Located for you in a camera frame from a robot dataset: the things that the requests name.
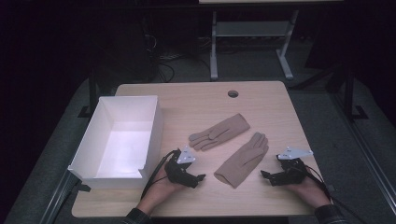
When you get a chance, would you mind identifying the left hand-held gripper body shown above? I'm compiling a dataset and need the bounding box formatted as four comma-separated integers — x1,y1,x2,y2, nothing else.
163,146,198,188

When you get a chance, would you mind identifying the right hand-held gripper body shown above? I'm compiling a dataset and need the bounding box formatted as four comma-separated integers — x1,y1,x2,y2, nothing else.
275,146,314,186

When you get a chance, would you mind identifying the beige knit glove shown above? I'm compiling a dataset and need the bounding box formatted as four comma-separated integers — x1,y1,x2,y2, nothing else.
188,113,251,152
213,132,270,189

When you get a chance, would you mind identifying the white box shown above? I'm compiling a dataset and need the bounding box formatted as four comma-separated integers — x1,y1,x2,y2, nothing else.
67,94,164,190

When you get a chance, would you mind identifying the person's left hand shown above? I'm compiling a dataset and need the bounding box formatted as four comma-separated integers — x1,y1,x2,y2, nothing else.
141,169,189,206

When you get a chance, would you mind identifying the person's right hand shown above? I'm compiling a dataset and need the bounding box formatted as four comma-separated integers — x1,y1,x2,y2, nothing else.
286,176,332,209

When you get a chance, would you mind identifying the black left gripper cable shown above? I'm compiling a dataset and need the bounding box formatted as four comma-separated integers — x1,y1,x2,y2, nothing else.
140,148,182,201

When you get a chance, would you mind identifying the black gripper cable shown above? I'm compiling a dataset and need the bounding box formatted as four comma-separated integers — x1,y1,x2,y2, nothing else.
303,164,370,224
140,148,182,201

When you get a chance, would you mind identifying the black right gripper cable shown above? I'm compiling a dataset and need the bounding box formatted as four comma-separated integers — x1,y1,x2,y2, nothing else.
303,164,370,224

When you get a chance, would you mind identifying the aluminium floor rail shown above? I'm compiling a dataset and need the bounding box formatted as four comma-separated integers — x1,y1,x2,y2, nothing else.
330,91,396,217
38,169,92,224

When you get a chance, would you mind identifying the black metal stand post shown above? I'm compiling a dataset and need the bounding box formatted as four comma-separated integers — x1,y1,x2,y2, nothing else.
78,62,101,119
340,59,370,121

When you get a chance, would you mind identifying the tangle of black floor cables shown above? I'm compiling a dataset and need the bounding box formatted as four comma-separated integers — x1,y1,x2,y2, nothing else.
141,18,213,84

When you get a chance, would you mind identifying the grey metal table frame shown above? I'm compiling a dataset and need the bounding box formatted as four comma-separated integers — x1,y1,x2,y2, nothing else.
199,0,344,82

